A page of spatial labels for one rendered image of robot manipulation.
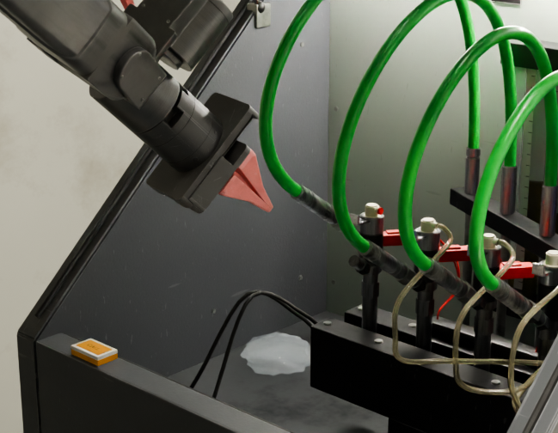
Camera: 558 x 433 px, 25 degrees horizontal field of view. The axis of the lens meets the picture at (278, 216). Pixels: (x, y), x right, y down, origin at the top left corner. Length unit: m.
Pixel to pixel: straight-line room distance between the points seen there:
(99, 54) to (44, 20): 0.07
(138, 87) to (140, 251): 0.68
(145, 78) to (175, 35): 0.05
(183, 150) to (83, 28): 0.19
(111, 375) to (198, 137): 0.48
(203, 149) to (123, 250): 0.57
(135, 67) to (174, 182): 0.15
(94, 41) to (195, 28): 0.14
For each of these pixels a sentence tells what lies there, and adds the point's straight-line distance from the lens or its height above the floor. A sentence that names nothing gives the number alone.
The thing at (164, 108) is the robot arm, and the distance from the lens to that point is 1.02.
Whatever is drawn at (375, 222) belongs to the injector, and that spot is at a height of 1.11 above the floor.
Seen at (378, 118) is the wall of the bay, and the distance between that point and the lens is 1.78.
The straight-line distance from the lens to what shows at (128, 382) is 1.43.
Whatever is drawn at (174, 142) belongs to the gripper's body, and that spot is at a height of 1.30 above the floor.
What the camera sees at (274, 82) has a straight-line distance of 1.28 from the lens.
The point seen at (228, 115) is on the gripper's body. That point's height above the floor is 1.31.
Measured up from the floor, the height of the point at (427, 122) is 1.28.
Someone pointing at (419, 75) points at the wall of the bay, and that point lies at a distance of 1.73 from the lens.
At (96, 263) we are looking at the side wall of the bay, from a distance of 1.58.
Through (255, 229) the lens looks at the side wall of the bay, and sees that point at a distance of 1.77.
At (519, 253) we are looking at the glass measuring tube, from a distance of 1.67.
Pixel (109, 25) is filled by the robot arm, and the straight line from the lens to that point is 0.92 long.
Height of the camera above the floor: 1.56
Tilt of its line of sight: 18 degrees down
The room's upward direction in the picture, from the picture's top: straight up
